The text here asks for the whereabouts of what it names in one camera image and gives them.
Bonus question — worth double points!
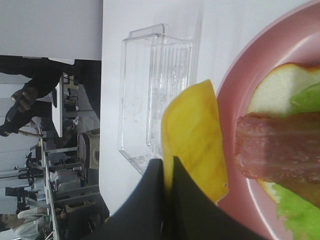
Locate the seated person in white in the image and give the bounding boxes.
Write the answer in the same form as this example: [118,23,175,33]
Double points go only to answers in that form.
[0,207,52,240]

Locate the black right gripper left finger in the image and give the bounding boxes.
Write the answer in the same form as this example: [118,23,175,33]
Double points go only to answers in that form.
[103,159,164,240]

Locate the cluttered background workbench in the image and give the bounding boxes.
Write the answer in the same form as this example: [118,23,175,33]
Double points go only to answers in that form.
[20,73,100,240]

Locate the bread slice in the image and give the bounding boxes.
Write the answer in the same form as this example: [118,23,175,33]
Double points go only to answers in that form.
[246,62,320,208]

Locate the person in dark clothes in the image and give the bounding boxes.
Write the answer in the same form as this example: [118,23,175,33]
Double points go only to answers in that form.
[0,55,83,137]

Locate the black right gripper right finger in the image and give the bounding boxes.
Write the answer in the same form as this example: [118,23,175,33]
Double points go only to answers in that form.
[163,156,265,240]

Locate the clear left plastic tray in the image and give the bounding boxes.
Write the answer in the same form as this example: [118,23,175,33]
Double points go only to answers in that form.
[117,23,194,175]

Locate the yellow cheese slice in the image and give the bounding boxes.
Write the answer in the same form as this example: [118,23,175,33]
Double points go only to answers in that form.
[161,79,229,204]

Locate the pink round plate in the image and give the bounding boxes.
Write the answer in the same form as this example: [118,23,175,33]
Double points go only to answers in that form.
[203,0,316,240]

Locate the green lettuce leaf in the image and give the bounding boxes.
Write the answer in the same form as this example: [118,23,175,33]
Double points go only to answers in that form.
[272,83,320,240]

